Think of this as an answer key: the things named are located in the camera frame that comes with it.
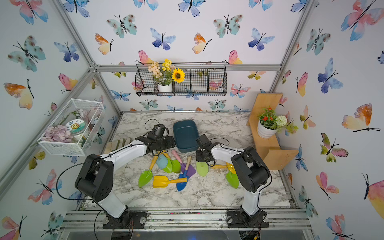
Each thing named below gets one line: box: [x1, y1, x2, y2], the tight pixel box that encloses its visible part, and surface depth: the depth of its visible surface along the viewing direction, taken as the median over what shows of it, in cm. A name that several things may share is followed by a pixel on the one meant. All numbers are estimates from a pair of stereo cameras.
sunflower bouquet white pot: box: [147, 58, 186, 93], surface depth 86 cm
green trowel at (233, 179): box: [226, 170, 240, 189], surface depth 88 cm
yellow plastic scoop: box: [152, 175, 188, 188], surface depth 88 cm
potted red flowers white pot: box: [257, 107, 299, 139], surface depth 88 cm
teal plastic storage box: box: [172, 120, 199, 153], surface depth 110 cm
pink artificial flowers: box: [41, 124, 74, 143], surface depth 61 cm
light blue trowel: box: [156, 154, 168, 169], surface depth 93 cm
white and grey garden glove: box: [104, 137, 133, 154], surface depth 103 cm
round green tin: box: [65, 118, 87, 136], surface depth 67 cm
